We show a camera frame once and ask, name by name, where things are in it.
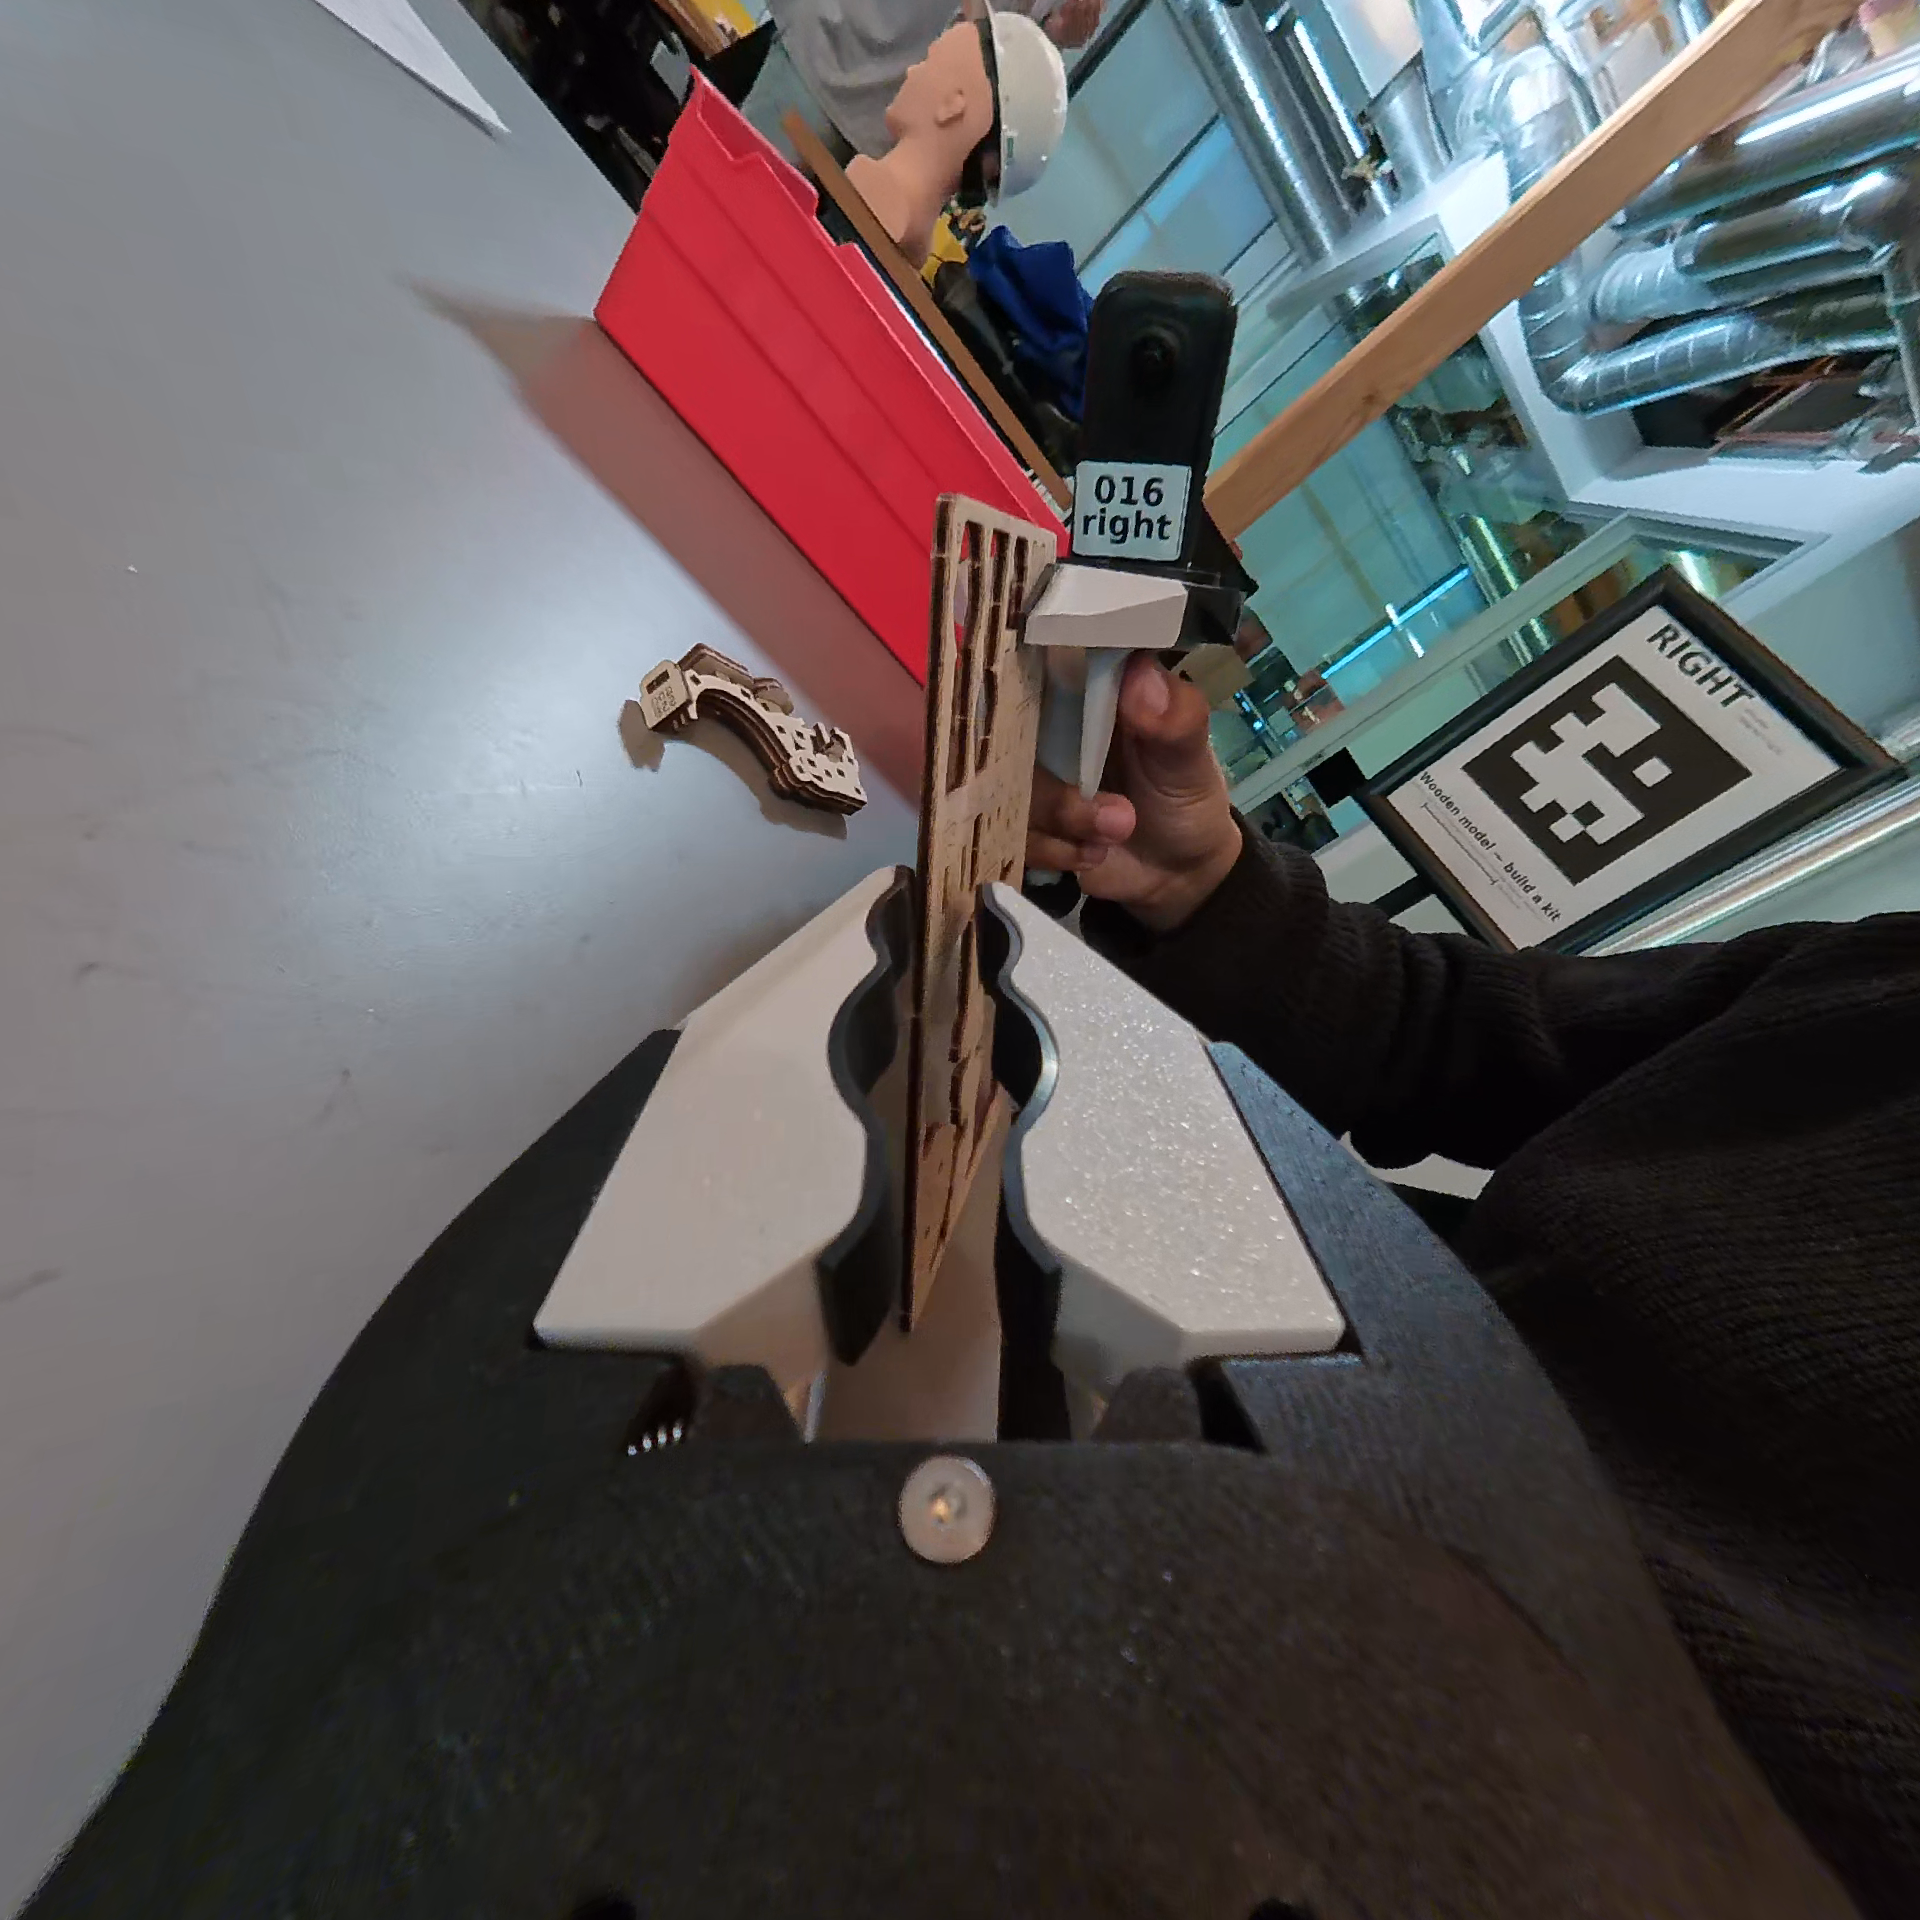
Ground assembled layered wooden part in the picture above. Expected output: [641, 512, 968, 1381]
[635, 642, 872, 819]

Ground silver ventilation ducts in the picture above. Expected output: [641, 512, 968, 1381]
[1170, 0, 1920, 451]

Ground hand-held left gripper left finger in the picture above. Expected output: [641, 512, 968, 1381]
[532, 863, 918, 1446]

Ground laser-cut wooden part sheet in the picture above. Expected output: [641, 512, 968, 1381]
[895, 491, 1062, 1339]

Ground black framed marker sign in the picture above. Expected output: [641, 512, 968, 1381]
[1354, 565, 1909, 957]

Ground white hard hat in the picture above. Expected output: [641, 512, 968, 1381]
[977, 0, 1072, 199]

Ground red plastic bin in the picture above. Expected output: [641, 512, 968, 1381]
[594, 66, 1074, 689]

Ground person's right hand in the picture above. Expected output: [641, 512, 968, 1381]
[1026, 655, 1249, 935]

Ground blue cloth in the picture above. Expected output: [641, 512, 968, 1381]
[959, 224, 1100, 430]

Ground white printed paper sheet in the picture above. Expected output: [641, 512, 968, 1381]
[311, 0, 512, 139]

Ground mannequin head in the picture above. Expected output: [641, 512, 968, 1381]
[844, 18, 1008, 250]

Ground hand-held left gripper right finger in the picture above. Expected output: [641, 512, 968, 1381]
[977, 881, 1347, 1446]

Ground wooden beam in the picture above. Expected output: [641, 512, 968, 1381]
[1206, 0, 1862, 533]

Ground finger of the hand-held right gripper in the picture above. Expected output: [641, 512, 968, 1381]
[1021, 570, 1192, 655]

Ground person's right forearm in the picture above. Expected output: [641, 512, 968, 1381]
[1080, 809, 1920, 1920]

